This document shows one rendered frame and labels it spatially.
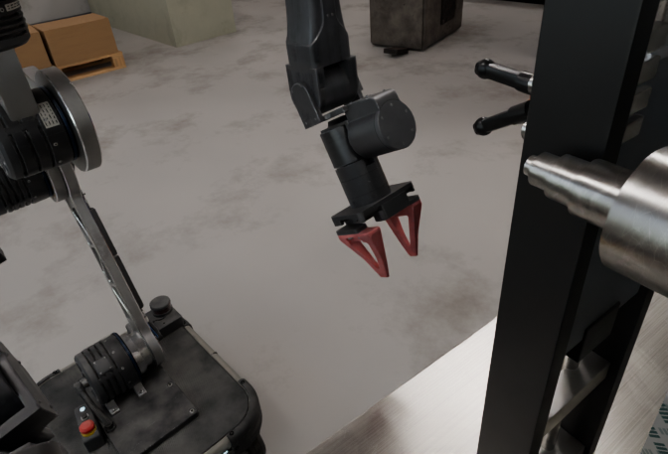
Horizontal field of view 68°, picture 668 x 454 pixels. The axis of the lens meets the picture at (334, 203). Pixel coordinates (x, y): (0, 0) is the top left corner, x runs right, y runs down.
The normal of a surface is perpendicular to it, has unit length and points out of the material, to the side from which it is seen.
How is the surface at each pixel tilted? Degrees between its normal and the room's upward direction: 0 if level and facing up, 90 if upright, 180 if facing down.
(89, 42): 90
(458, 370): 0
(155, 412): 0
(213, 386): 0
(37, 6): 90
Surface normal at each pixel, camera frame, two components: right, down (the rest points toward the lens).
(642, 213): -0.72, -0.12
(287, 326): -0.07, -0.84
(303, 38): -0.70, 0.23
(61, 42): 0.67, 0.37
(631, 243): -0.81, 0.32
